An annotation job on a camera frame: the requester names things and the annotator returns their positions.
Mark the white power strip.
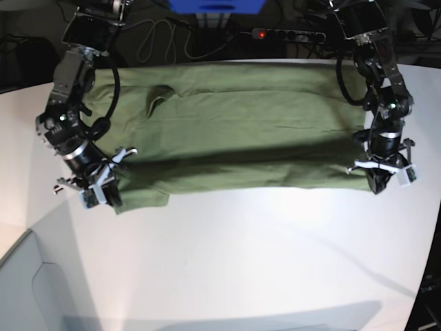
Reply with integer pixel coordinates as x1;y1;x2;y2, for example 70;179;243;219
251;28;327;44

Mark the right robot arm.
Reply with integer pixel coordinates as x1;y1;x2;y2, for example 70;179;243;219
35;1;137;209

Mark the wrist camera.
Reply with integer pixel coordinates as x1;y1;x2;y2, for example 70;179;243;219
79;187;107;209
396;164;418;187

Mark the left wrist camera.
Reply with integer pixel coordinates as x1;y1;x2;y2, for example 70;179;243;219
396;164;418;187

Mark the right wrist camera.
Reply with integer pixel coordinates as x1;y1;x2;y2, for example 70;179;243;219
79;187;107;209

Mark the green T-shirt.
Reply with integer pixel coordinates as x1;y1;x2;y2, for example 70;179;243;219
97;62;369;214

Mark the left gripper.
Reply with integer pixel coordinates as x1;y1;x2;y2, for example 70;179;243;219
347;119;415;194

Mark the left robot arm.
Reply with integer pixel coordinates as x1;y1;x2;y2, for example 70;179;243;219
329;1;416;194

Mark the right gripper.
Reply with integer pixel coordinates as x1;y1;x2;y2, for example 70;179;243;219
36;114;138;208

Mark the blue plastic box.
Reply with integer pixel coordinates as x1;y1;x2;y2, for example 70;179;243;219
169;0;265;14

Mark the grey looped cable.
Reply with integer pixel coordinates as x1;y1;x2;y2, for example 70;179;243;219
136;19;238;63

